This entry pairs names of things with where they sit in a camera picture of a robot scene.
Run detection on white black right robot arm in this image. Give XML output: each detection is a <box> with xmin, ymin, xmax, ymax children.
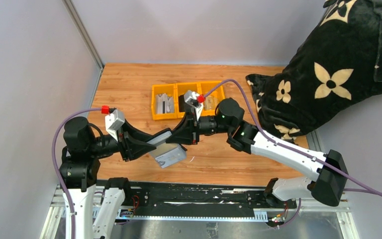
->
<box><xmin>166</xmin><ymin>98</ymin><xmax>348</xmax><ymax>207</ymax></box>

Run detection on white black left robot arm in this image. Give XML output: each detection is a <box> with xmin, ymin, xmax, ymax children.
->
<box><xmin>56</xmin><ymin>113</ymin><xmax>156</xmax><ymax>239</ymax></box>

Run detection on beige card in right bin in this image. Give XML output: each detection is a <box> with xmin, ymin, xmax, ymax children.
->
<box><xmin>204</xmin><ymin>96</ymin><xmax>219</xmax><ymax>111</ymax></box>

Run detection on silver cards in bin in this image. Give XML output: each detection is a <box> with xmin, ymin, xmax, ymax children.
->
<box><xmin>155</xmin><ymin>93</ymin><xmax>175</xmax><ymax>115</ymax></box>

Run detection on yellow bin with cards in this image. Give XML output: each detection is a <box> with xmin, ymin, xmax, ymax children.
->
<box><xmin>151</xmin><ymin>84</ymin><xmax>177</xmax><ymax>120</ymax></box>

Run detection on yellow bin with holders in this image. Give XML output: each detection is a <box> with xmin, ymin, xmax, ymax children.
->
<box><xmin>176</xmin><ymin>82</ymin><xmax>201</xmax><ymax>119</ymax></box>

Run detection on black plush flower blanket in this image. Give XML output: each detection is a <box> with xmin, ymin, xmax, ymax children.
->
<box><xmin>246</xmin><ymin>0</ymin><xmax>382</xmax><ymax>140</ymax></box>

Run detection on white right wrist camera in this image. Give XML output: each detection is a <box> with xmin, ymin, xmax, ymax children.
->
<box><xmin>184</xmin><ymin>90</ymin><xmax>205</xmax><ymax>120</ymax></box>

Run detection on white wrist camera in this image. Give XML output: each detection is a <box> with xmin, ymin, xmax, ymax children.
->
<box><xmin>104</xmin><ymin>109</ymin><xmax>125</xmax><ymax>142</ymax></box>
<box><xmin>184</xmin><ymin>90</ymin><xmax>205</xmax><ymax>120</ymax></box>

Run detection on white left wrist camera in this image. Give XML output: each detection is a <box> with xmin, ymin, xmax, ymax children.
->
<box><xmin>104</xmin><ymin>109</ymin><xmax>125</xmax><ymax>142</ymax></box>

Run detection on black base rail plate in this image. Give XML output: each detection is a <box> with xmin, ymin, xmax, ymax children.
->
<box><xmin>121</xmin><ymin>181</ymin><xmax>297</xmax><ymax>220</ymax></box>

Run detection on aluminium corner frame post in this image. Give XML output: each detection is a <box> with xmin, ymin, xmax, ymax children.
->
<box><xmin>62</xmin><ymin>0</ymin><xmax>104</xmax><ymax>71</ymax></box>

